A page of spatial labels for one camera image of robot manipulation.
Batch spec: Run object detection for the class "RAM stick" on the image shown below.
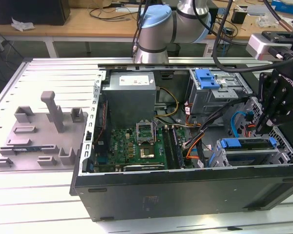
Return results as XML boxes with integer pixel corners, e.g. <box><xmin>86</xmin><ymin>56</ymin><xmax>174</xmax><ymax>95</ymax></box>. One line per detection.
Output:
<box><xmin>11</xmin><ymin>146</ymin><xmax>41</xmax><ymax>152</ymax></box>
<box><xmin>172</xmin><ymin>126</ymin><xmax>187</xmax><ymax>168</ymax></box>

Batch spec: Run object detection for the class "grey metal drive cage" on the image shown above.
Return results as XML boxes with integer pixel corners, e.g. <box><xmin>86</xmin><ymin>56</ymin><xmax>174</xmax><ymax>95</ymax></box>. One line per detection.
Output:
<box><xmin>187</xmin><ymin>68</ymin><xmax>254</xmax><ymax>117</ymax></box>

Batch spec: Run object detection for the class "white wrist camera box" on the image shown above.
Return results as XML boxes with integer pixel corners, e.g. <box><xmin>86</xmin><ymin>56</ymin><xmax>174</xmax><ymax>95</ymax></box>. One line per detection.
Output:
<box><xmin>245</xmin><ymin>31</ymin><xmax>293</xmax><ymax>60</ymax></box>

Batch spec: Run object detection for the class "orange yellow wire bundle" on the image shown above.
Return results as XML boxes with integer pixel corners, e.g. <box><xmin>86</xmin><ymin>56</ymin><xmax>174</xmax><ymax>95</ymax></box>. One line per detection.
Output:
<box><xmin>183</xmin><ymin>129</ymin><xmax>210</xmax><ymax>161</ymax></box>

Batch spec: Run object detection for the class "grey parts rack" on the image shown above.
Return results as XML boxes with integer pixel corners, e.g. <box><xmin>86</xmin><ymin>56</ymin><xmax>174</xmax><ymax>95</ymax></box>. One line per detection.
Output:
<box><xmin>0</xmin><ymin>91</ymin><xmax>90</xmax><ymax>173</ymax></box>

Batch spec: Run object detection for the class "small black container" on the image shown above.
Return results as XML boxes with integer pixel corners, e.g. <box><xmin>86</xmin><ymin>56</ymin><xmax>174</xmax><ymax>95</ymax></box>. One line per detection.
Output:
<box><xmin>231</xmin><ymin>8</ymin><xmax>248</xmax><ymax>24</ymax></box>

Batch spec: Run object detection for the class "blue data wire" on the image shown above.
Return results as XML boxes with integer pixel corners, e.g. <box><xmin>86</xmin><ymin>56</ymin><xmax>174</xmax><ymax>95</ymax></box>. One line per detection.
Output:
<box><xmin>230</xmin><ymin>110</ymin><xmax>254</xmax><ymax>137</ymax></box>

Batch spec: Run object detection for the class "black graphics card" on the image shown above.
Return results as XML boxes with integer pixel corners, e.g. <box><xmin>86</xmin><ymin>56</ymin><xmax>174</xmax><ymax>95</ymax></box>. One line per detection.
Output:
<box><xmin>117</xmin><ymin>162</ymin><xmax>167</xmax><ymax>173</ymax></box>

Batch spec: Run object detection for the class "black waste bin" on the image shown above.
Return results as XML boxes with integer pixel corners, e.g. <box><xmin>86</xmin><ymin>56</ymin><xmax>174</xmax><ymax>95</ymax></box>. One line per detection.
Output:
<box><xmin>166</xmin><ymin>43</ymin><xmax>181</xmax><ymax>58</ymax></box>

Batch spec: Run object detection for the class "yellow and black wire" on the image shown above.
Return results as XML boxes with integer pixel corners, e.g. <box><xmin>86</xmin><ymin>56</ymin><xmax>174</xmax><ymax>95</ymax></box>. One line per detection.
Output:
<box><xmin>155</xmin><ymin>86</ymin><xmax>180</xmax><ymax>122</ymax></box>

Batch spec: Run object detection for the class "thick black cable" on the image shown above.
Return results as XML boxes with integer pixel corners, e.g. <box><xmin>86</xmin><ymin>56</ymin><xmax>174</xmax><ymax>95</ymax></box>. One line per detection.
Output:
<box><xmin>211</xmin><ymin>0</ymin><xmax>274</xmax><ymax>74</ymax></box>

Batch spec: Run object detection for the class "orange red power wire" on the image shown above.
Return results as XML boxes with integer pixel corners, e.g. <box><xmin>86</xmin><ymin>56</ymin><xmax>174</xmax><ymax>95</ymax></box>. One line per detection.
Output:
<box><xmin>243</xmin><ymin>114</ymin><xmax>260</xmax><ymax>137</ymax></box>

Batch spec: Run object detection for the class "hard disk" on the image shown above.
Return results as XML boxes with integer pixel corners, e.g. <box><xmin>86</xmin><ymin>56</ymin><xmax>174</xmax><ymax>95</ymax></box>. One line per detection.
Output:
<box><xmin>208</xmin><ymin>137</ymin><xmax>277</xmax><ymax>169</ymax></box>

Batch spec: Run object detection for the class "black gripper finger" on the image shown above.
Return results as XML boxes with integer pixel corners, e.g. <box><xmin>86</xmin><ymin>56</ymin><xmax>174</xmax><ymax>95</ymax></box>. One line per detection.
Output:
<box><xmin>255</xmin><ymin>71</ymin><xmax>272</xmax><ymax>134</ymax></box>
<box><xmin>261</xmin><ymin>102</ymin><xmax>293</xmax><ymax>134</ymax></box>

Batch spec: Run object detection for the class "black wire bundle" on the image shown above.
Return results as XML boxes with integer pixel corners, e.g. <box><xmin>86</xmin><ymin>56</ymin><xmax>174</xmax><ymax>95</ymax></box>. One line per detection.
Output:
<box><xmin>196</xmin><ymin>96</ymin><xmax>251</xmax><ymax>134</ymax></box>

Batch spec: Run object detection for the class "CPU socket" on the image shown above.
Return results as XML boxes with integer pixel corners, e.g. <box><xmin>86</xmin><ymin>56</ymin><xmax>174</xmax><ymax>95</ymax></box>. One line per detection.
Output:
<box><xmin>138</xmin><ymin>143</ymin><xmax>157</xmax><ymax>159</ymax></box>

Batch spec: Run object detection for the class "metal socket cover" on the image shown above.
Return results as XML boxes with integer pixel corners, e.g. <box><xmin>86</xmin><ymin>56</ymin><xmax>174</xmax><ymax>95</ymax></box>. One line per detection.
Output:
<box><xmin>136</xmin><ymin>119</ymin><xmax>157</xmax><ymax>144</ymax></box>

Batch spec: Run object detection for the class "grey power supply unit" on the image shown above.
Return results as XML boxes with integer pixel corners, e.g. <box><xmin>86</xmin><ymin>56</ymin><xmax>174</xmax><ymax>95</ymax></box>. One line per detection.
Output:
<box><xmin>101</xmin><ymin>72</ymin><xmax>157</xmax><ymax>122</ymax></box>

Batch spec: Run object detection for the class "blue plastic drive latch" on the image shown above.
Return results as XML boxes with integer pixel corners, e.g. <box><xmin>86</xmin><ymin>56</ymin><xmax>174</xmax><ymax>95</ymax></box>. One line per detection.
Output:
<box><xmin>195</xmin><ymin>69</ymin><xmax>222</xmax><ymax>90</ymax></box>

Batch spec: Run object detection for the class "blue cardboard box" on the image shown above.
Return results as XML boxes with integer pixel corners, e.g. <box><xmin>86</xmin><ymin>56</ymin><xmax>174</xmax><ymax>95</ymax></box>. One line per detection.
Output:
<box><xmin>271</xmin><ymin>0</ymin><xmax>293</xmax><ymax>12</ymax></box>

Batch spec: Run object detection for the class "black RAM slot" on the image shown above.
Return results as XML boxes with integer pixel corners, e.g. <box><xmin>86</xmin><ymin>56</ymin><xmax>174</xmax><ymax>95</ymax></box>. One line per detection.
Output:
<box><xmin>162</xmin><ymin>124</ymin><xmax>181</xmax><ymax>170</ymax></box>

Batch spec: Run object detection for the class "grey metal disk bay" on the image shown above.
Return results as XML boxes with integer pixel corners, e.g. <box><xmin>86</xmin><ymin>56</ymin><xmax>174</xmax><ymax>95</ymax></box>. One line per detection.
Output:
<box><xmin>213</xmin><ymin>136</ymin><xmax>293</xmax><ymax>168</ymax></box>

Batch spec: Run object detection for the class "green motherboard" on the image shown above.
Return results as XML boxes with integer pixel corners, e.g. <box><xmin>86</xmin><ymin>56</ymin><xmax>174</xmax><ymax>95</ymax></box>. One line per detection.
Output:
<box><xmin>94</xmin><ymin>120</ymin><xmax>193</xmax><ymax>173</ymax></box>

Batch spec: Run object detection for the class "large black box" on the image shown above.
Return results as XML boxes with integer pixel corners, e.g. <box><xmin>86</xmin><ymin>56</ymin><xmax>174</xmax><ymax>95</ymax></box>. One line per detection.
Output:
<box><xmin>0</xmin><ymin>0</ymin><xmax>71</xmax><ymax>26</ymax></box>

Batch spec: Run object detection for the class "black cable with copper sleeve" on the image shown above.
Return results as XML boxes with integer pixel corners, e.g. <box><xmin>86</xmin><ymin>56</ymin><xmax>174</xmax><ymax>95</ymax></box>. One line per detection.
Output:
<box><xmin>262</xmin><ymin>0</ymin><xmax>293</xmax><ymax>33</ymax></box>

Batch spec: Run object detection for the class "brown cardboard piece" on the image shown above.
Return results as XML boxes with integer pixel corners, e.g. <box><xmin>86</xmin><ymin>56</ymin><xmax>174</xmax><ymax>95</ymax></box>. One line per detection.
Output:
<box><xmin>89</xmin><ymin>0</ymin><xmax>113</xmax><ymax>8</ymax></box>

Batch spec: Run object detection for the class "clear plastic packaging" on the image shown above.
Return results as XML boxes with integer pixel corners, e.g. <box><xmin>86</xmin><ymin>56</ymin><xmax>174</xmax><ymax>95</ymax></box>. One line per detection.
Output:
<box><xmin>255</xmin><ymin>14</ymin><xmax>279</xmax><ymax>27</ymax></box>

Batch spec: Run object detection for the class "grey flat box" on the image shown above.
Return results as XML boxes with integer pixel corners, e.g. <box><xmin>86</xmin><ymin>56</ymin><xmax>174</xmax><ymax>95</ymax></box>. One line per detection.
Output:
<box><xmin>247</xmin><ymin>5</ymin><xmax>276</xmax><ymax>16</ymax></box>

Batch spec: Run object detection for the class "crumpled white plastic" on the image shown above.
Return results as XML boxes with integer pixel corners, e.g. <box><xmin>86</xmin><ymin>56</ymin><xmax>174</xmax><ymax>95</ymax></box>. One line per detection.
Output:
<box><xmin>11</xmin><ymin>17</ymin><xmax>36</xmax><ymax>32</ymax></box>

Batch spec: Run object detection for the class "black PC case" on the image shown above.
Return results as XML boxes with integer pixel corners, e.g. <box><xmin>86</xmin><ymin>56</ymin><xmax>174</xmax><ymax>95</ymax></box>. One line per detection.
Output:
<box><xmin>69</xmin><ymin>62</ymin><xmax>293</xmax><ymax>222</ymax></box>

